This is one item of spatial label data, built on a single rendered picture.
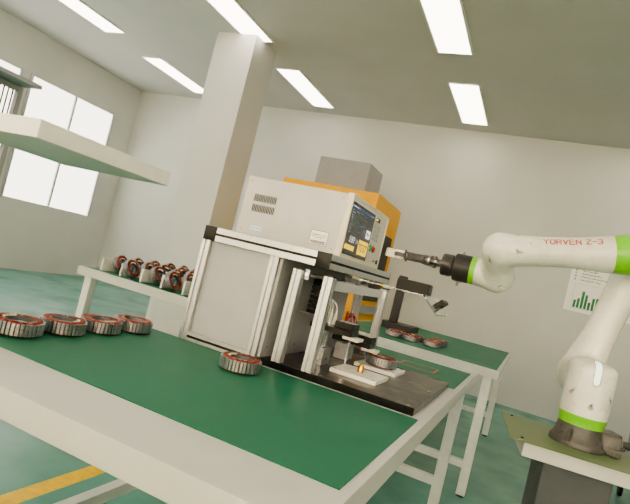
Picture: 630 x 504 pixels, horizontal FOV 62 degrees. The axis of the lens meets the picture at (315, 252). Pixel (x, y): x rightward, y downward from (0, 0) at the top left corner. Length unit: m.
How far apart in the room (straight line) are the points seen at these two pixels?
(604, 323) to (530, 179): 5.36
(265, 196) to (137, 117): 8.17
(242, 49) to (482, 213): 3.53
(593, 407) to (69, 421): 1.34
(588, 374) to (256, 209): 1.12
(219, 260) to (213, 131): 4.23
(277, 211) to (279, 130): 6.51
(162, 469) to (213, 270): 0.95
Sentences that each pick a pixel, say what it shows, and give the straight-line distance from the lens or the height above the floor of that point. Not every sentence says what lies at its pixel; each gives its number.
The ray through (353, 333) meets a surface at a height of 0.89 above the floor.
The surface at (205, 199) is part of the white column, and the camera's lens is 5.68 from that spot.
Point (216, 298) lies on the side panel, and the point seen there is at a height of 0.90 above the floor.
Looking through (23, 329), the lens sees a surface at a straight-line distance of 1.37.
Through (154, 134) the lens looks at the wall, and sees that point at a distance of 9.53.
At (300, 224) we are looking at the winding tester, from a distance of 1.71.
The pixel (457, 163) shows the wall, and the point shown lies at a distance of 7.28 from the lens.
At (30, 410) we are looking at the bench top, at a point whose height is 0.73.
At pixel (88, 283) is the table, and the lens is 3.38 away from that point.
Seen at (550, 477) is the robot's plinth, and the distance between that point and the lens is 1.72.
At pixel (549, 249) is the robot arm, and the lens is 1.70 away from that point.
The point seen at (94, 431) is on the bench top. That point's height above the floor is 0.75.
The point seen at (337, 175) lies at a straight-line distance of 5.88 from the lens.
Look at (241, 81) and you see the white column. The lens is 5.87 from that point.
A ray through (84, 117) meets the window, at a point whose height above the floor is 2.46.
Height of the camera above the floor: 1.07
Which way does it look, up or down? 2 degrees up
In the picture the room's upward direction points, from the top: 14 degrees clockwise
